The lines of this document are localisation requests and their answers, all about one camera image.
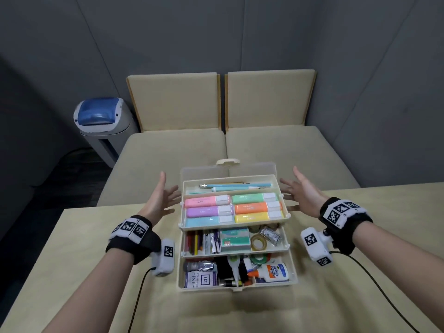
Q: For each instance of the black white marker wristband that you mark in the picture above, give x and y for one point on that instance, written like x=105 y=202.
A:
x=133 y=237
x=345 y=218

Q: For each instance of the cream tiered organizer box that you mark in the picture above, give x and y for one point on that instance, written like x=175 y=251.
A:
x=194 y=169

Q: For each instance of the orange highlighter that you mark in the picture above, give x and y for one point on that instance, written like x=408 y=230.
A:
x=251 y=208

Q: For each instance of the red coloured pencil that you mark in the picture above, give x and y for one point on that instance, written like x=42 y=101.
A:
x=189 y=243

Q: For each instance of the person's right forearm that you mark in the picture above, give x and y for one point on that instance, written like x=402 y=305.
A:
x=402 y=260

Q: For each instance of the white purple marker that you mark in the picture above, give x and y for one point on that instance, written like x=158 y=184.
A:
x=249 y=266

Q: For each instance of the grey blue-lid paper shredder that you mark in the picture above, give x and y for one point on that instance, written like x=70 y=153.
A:
x=100 y=121

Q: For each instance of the purple highlighter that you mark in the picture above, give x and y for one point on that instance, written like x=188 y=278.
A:
x=203 y=211

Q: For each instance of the person's left forearm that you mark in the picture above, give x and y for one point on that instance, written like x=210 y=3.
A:
x=90 y=294

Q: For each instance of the person's right hand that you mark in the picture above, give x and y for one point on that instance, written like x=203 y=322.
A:
x=307 y=197

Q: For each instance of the white purple ink box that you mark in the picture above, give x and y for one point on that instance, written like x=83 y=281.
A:
x=200 y=280

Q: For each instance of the pile of coloured clips and pens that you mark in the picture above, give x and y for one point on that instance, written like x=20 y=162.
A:
x=211 y=242

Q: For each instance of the light blue highlighter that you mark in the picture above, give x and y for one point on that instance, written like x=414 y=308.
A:
x=203 y=222

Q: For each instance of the white plastic paddle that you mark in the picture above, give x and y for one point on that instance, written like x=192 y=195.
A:
x=234 y=270

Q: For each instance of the white glue bottle orange cap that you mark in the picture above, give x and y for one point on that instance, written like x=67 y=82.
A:
x=274 y=272

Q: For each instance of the green white staple box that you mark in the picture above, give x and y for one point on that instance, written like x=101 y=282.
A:
x=235 y=241

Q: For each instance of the yellow highlighter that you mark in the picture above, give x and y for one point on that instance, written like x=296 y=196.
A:
x=252 y=217

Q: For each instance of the person's left hand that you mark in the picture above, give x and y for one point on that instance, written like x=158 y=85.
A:
x=157 y=204

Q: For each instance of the beige sofa chair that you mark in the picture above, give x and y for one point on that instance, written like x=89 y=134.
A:
x=173 y=100
x=270 y=98

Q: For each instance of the white pen teal cap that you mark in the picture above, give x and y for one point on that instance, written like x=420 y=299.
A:
x=208 y=185

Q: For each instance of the white green correction tape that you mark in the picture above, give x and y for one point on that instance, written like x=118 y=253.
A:
x=262 y=259

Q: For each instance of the teal white slim pen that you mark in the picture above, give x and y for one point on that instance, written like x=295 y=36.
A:
x=222 y=189

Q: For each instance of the green highlighter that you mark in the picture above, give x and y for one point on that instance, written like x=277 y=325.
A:
x=248 y=198

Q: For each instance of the grey date stamp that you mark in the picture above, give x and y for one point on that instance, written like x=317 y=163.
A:
x=197 y=267

